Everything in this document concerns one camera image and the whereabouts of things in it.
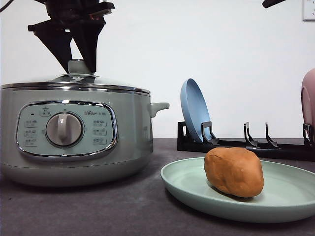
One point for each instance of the pink plate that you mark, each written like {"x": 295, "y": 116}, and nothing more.
{"x": 308, "y": 101}

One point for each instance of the green plate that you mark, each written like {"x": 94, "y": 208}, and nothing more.
{"x": 285, "y": 191}

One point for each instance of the glass lid with green knob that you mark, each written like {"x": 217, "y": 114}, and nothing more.
{"x": 78, "y": 77}

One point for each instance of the blue plate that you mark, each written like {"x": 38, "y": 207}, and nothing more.
{"x": 194, "y": 109}

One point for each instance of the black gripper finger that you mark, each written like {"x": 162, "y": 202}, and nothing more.
{"x": 269, "y": 3}

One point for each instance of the black plate rack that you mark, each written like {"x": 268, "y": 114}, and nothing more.
{"x": 304, "y": 152}

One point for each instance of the white wall socket right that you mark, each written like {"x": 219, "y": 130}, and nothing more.
{"x": 308, "y": 11}

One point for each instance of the brown potato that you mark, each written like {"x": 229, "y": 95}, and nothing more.
{"x": 236, "y": 171}

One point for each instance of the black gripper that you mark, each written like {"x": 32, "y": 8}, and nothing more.
{"x": 81, "y": 19}

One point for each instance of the green electric steamer pot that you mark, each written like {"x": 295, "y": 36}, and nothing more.
{"x": 70, "y": 134}

